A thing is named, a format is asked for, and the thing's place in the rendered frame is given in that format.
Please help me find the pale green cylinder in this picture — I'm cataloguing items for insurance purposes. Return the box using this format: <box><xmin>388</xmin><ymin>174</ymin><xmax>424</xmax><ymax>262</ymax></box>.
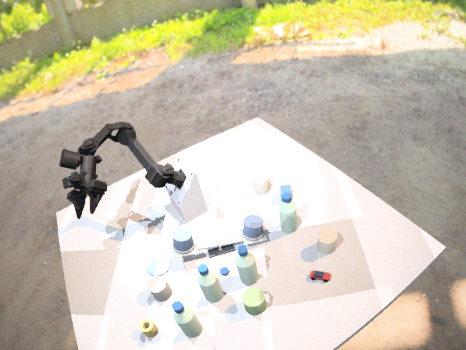
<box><xmin>242</xmin><ymin>287</ymin><xmax>266</xmax><ymax>316</ymax></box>

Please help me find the red toy car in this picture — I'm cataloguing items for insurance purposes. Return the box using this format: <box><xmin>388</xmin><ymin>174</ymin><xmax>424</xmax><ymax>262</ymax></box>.
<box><xmin>309</xmin><ymin>270</ymin><xmax>331</xmax><ymax>282</ymax></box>

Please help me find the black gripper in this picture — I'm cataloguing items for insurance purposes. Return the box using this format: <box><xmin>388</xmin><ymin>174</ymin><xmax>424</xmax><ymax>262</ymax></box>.
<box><xmin>67</xmin><ymin>169</ymin><xmax>107</xmax><ymax>219</ymax></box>

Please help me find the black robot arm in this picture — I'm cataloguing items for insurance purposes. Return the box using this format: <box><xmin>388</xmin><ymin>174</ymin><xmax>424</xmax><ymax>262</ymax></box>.
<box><xmin>59</xmin><ymin>122</ymin><xmax>186</xmax><ymax>190</ymax></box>

